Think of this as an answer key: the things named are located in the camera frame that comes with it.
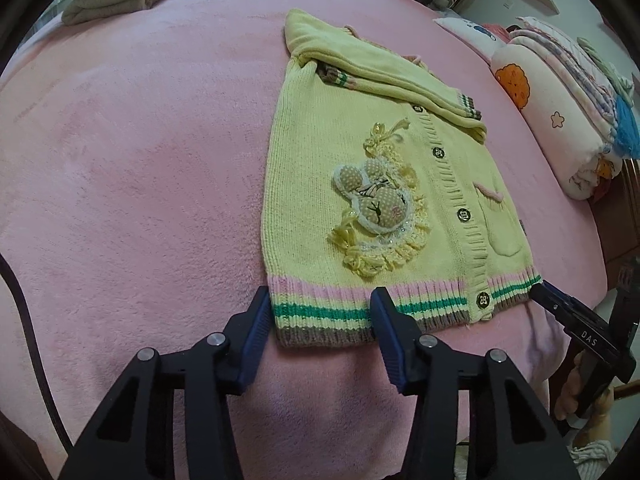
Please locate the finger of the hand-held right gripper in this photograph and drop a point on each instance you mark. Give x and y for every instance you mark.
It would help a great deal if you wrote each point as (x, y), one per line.
(550, 302)

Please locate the pink ruffled folded blanket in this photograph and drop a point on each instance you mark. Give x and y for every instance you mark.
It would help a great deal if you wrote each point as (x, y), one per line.
(550, 35)

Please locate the red pink pillow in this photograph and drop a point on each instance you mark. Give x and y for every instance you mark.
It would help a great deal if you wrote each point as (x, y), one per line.
(495, 31)

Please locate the pink bed blanket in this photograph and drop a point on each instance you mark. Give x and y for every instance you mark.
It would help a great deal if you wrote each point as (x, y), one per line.
(150, 160)

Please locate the rolled cartoon print quilt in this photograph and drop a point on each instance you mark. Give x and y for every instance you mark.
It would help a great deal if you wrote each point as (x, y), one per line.
(545, 110)

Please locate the white printed pillow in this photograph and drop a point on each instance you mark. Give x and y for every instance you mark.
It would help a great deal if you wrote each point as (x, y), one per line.
(465, 30)

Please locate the yellow knit cardigan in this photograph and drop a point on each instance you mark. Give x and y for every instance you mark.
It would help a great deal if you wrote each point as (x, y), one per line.
(320, 170)

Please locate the wooden headboard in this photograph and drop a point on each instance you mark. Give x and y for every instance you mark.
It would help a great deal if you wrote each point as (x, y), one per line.
(620, 220)

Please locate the pink floral folded quilt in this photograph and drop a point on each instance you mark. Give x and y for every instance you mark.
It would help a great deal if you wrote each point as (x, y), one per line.
(575, 85)

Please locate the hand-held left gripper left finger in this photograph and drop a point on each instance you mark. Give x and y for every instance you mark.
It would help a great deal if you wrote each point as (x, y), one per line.
(252, 340)

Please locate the light green garment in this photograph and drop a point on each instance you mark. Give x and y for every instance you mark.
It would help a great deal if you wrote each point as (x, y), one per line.
(607, 67)

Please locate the blue fringed cloth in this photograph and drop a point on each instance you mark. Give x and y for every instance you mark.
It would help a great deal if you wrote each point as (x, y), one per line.
(627, 127)

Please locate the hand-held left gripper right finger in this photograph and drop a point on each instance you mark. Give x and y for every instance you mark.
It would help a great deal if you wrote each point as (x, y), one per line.
(387, 340)

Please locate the person's right hand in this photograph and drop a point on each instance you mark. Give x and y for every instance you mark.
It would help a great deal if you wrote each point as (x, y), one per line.
(565, 400)

